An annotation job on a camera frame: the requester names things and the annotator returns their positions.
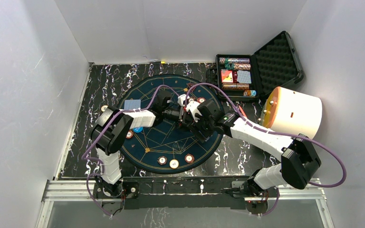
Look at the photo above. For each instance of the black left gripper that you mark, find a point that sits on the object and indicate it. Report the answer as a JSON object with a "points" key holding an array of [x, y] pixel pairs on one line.
{"points": [[176, 115]]}

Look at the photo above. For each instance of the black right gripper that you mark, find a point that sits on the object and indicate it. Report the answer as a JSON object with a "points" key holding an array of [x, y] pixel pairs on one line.
{"points": [[195, 126]]}

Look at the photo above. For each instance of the blue small blind button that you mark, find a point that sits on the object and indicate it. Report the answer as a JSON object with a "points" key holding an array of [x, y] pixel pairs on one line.
{"points": [[138, 129]]}

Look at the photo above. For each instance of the red poker chip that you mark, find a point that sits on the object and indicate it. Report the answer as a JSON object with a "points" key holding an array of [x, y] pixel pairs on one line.
{"points": [[130, 134]]}

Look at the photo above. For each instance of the cream chip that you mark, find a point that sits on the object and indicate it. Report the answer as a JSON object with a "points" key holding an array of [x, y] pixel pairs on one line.
{"points": [[174, 163]]}

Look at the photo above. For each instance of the cream chip off mat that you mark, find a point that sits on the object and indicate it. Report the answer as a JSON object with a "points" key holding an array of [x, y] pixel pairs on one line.
{"points": [[103, 108]]}

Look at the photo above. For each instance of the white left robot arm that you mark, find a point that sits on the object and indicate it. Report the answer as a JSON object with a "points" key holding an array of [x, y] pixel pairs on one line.
{"points": [[115, 125]]}

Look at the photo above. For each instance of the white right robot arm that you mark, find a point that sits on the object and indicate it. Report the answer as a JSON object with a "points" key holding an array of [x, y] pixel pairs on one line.
{"points": [[298, 158]]}

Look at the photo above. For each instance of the orange marker pen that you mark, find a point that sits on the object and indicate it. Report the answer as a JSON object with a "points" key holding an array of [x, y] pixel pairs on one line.
{"points": [[242, 111]]}

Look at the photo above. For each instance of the round blue poker mat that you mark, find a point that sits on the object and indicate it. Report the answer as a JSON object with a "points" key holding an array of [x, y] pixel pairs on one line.
{"points": [[165, 148]]}

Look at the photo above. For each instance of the poker chip row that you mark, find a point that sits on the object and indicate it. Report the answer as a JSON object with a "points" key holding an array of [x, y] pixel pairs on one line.
{"points": [[238, 66], [231, 60], [235, 86]]}

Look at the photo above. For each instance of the red card deck box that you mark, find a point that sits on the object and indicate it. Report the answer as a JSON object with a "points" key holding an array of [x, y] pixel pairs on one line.
{"points": [[226, 76]]}

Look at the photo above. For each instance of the short poker chip stack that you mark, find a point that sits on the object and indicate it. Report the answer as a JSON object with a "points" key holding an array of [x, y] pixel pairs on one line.
{"points": [[250, 93]]}

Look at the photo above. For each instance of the blue card deck in case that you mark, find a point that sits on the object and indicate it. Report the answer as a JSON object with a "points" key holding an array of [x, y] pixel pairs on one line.
{"points": [[244, 77]]}

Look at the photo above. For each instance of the black foam-lined carrying case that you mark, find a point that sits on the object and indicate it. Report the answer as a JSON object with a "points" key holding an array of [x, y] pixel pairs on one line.
{"points": [[274, 64]]}

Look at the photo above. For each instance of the top poker chip row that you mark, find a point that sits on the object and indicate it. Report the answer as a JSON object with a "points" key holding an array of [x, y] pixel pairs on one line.
{"points": [[231, 60]]}

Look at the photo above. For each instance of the white cylindrical drum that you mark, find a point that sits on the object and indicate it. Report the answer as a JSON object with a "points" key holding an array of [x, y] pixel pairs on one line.
{"points": [[289, 111]]}

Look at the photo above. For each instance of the aluminium mounting rail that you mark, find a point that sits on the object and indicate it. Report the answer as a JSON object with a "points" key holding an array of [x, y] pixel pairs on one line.
{"points": [[193, 192]]}

